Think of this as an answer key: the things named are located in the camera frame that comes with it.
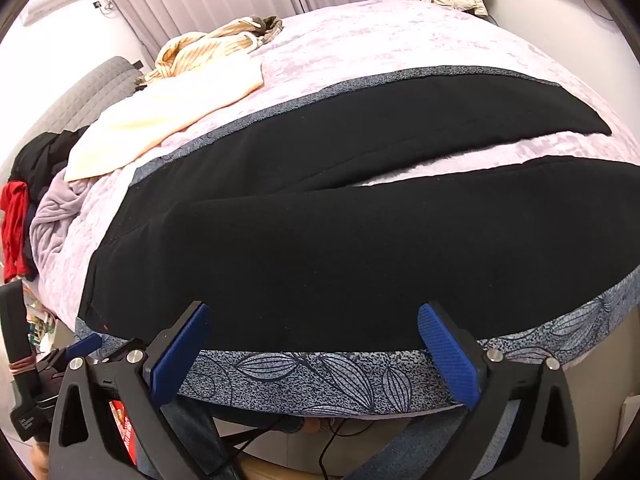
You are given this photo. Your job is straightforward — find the lilac plush bed blanket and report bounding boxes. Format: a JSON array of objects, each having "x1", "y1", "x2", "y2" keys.
[{"x1": 39, "y1": 0, "x2": 639, "y2": 323}]

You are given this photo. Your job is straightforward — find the black pants with patterned trim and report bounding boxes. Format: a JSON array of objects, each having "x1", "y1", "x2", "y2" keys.
[{"x1": 79, "y1": 66, "x2": 639, "y2": 416}]

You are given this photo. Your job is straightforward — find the lilac crumpled garment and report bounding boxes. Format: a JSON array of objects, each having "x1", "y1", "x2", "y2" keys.
[{"x1": 29, "y1": 169, "x2": 98, "y2": 281}]

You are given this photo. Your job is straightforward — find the grey quilted headboard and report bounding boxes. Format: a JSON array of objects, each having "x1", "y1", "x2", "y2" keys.
[{"x1": 1, "y1": 56, "x2": 143, "y2": 183}]

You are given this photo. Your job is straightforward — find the peach cream towel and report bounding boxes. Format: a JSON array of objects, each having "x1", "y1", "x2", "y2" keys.
[{"x1": 64, "y1": 54, "x2": 264, "y2": 182}]

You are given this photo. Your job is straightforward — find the yellow striped garment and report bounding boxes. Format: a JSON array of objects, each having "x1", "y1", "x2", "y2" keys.
[{"x1": 136, "y1": 15, "x2": 283, "y2": 88}]

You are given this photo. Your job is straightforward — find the black clothes pile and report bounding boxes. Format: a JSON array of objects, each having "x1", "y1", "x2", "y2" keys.
[{"x1": 9, "y1": 126, "x2": 88, "y2": 205}]

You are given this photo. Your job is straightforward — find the red garment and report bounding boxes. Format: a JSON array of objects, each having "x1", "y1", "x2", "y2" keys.
[{"x1": 1, "y1": 181, "x2": 29, "y2": 283}]

